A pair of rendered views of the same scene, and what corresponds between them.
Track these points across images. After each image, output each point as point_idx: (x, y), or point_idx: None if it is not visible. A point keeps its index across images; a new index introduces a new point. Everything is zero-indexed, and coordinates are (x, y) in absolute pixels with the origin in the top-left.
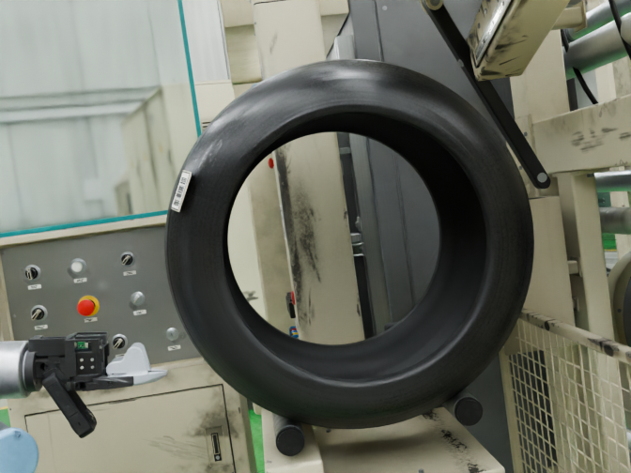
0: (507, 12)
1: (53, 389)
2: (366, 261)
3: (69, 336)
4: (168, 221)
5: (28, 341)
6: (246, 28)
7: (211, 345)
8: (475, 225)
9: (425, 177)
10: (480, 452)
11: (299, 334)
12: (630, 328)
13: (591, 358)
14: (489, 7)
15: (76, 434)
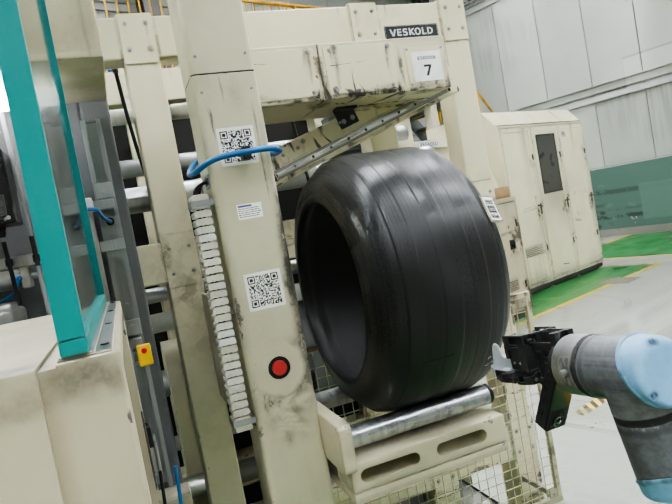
0: (330, 153)
1: None
2: (149, 366)
3: (539, 330)
4: (490, 231)
5: (572, 329)
6: (86, 67)
7: (507, 321)
8: (314, 286)
9: (307, 250)
10: None
11: (280, 408)
12: None
13: None
14: (302, 146)
15: (562, 424)
